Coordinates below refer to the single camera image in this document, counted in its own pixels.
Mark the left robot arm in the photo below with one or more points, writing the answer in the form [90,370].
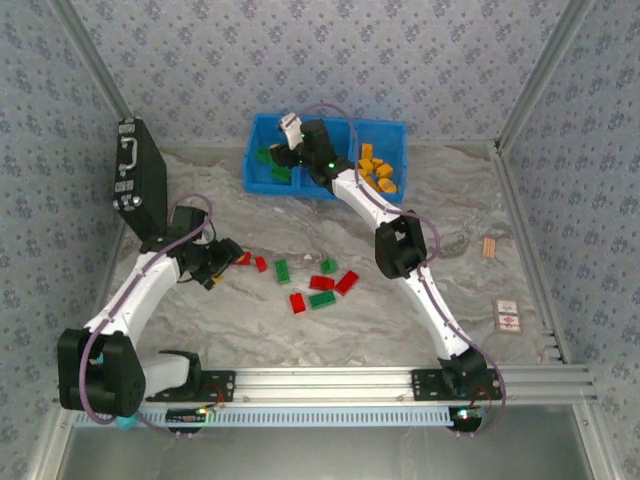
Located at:
[130,295]

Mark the aluminium frame post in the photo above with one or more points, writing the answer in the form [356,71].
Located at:
[542,70]
[91,55]

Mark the small wooden block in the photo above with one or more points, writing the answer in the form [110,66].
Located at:
[489,247]

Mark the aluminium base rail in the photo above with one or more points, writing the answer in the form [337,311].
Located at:
[325,385]

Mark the small printed card box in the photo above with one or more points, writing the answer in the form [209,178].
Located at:
[507,316]

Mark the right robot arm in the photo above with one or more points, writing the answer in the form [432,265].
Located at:
[435,310]

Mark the blue three-compartment plastic bin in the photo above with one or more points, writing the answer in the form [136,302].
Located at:
[385,137]

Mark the grey metal panel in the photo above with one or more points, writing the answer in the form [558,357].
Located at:
[325,455]

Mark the small red lego brick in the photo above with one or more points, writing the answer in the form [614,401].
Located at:
[261,264]

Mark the small green lego brick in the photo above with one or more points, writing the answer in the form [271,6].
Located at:
[328,266]

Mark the aluminium side rail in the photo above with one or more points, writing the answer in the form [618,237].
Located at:
[527,250]

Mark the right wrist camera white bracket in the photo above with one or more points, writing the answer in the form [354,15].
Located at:
[289,122]

